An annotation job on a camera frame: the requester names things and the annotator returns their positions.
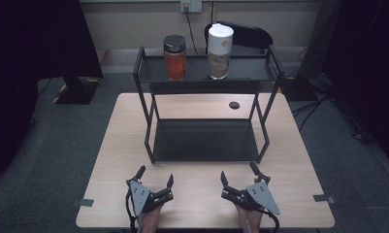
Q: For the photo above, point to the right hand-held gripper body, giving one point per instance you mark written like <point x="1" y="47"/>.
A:
<point x="261" y="195"/>

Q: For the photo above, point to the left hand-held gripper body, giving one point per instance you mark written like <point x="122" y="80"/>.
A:
<point x="140" y="197"/>

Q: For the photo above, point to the black metal shelf rack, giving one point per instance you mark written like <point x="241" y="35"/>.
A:
<point x="201" y="139"/>

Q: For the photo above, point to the glass jar with black lid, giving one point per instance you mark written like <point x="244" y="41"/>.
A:
<point x="175" y="61"/>

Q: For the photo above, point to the glass jar with white lid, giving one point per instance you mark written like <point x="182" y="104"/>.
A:
<point x="220" y="48"/>

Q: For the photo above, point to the person's left hand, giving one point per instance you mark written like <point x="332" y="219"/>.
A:
<point x="150" y="221"/>

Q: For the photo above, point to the person's right hand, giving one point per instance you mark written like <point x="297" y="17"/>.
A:
<point x="248" y="221"/>

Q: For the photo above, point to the round black table grommet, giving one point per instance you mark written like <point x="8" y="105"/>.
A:
<point x="234" y="105"/>

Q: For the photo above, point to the black stand base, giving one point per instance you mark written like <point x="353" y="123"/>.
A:
<point x="82" y="92"/>

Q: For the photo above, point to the black chair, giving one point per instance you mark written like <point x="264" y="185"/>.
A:
<point x="250" y="37"/>

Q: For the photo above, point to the black curtain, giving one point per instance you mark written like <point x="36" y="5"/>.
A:
<point x="373" y="64"/>
<point x="27" y="64"/>

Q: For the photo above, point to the grey table bracket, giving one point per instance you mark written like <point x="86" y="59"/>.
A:
<point x="85" y="202"/>
<point x="323" y="198"/>

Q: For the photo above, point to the white wall socket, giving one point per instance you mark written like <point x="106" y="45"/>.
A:
<point x="191" y="5"/>

